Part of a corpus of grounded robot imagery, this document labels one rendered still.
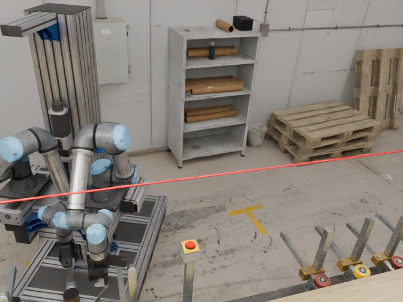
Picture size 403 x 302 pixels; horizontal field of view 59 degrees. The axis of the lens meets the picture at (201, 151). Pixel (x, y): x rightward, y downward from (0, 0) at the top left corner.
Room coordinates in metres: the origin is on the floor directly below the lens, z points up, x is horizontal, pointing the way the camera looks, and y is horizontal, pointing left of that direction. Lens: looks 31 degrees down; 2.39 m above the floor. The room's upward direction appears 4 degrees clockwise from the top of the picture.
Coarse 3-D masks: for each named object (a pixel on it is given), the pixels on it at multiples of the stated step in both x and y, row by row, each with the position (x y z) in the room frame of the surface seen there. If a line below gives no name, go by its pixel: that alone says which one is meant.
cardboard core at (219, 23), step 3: (216, 21) 4.07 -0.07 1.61; (219, 21) 4.03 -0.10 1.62; (222, 21) 4.00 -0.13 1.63; (216, 24) 4.05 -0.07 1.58; (219, 24) 3.99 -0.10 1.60; (222, 24) 3.94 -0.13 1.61; (225, 24) 3.90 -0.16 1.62; (228, 24) 3.87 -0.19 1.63; (219, 27) 4.00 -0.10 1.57; (222, 27) 3.92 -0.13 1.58; (225, 27) 3.86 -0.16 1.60; (228, 27) 3.82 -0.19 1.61; (231, 27) 3.89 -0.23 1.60; (225, 30) 3.87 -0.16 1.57; (228, 30) 3.90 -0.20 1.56; (231, 30) 3.87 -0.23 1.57
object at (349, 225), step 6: (348, 222) 1.81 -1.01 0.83; (348, 228) 1.78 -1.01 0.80; (354, 228) 1.75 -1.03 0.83; (354, 234) 1.72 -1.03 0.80; (366, 246) 1.62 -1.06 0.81; (372, 246) 1.60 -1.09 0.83; (372, 252) 1.57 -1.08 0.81; (378, 252) 1.56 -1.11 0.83; (384, 264) 1.47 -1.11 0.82; (390, 270) 1.43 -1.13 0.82
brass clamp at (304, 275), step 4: (300, 268) 1.36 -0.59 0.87; (308, 268) 1.36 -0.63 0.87; (312, 268) 1.36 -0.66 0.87; (300, 272) 1.35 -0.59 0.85; (304, 272) 1.33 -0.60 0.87; (308, 272) 1.33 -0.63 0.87; (312, 272) 1.34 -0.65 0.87; (316, 272) 1.34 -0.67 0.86; (320, 272) 1.35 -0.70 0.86; (324, 272) 1.36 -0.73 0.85; (300, 276) 1.34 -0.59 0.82; (304, 276) 1.32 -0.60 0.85; (308, 276) 1.32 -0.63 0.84
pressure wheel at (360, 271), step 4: (356, 268) 1.35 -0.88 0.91; (360, 268) 1.35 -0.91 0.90; (364, 268) 1.35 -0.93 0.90; (368, 268) 1.35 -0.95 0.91; (356, 272) 1.33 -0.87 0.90; (360, 272) 1.32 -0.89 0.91; (364, 272) 1.33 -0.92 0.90; (368, 272) 1.33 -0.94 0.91; (356, 276) 1.32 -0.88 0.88; (360, 276) 1.31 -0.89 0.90; (364, 276) 1.30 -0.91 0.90; (368, 276) 1.31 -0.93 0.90
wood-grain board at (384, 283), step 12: (372, 276) 1.31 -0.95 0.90; (384, 276) 1.31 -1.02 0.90; (396, 276) 1.32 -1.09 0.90; (324, 288) 1.21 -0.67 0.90; (336, 288) 1.21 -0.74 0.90; (348, 288) 1.22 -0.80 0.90; (360, 288) 1.22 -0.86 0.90; (372, 288) 1.23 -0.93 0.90; (384, 288) 1.23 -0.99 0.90; (396, 288) 1.24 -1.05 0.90; (276, 300) 1.12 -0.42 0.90; (288, 300) 1.12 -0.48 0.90; (300, 300) 1.13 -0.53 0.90; (312, 300) 1.13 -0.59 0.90; (324, 300) 1.14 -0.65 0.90; (336, 300) 1.14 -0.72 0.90; (348, 300) 1.15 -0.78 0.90; (360, 300) 1.15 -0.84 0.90; (372, 300) 1.16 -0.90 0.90; (384, 300) 1.16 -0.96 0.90; (396, 300) 1.17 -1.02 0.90
